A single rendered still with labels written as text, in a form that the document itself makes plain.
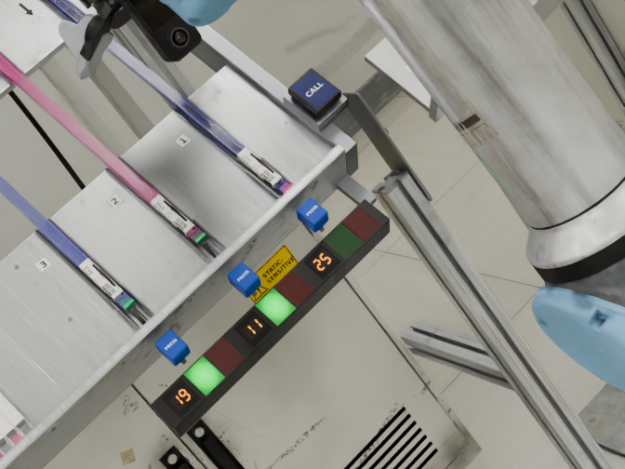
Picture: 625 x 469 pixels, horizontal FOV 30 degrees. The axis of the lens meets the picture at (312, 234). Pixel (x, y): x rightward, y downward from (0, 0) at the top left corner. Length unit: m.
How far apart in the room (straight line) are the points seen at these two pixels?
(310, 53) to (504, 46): 2.82
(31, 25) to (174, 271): 0.40
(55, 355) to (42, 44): 0.42
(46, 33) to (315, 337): 0.59
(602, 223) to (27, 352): 0.75
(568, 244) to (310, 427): 1.04
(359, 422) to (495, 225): 0.93
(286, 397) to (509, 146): 1.03
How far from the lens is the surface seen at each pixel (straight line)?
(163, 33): 1.27
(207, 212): 1.35
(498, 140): 0.75
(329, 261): 1.32
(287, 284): 1.31
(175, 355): 1.27
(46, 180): 3.26
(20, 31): 1.55
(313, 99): 1.36
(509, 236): 2.55
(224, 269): 1.31
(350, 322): 1.76
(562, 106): 0.75
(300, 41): 3.53
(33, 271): 1.37
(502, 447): 2.02
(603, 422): 1.93
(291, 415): 1.74
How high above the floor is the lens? 1.17
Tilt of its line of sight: 22 degrees down
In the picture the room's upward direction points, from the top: 37 degrees counter-clockwise
